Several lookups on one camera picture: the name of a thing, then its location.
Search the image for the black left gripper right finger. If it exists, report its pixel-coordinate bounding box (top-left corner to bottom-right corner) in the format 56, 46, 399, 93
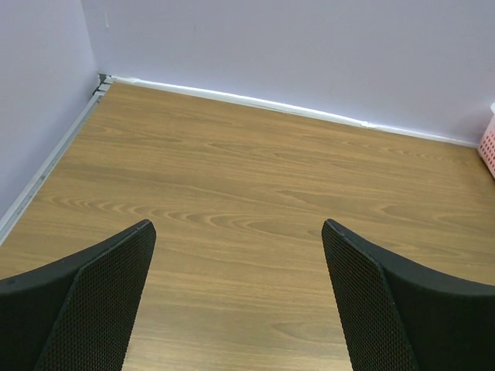
322, 220, 494, 370

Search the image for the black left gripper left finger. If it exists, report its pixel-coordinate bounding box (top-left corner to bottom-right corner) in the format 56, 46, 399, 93
1, 220, 156, 370

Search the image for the white plastic mesh basket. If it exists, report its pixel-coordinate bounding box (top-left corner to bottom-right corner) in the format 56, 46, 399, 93
477, 103, 495, 178

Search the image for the aluminium table edge rail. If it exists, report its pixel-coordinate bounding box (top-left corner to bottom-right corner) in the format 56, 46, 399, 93
1, 73, 112, 244

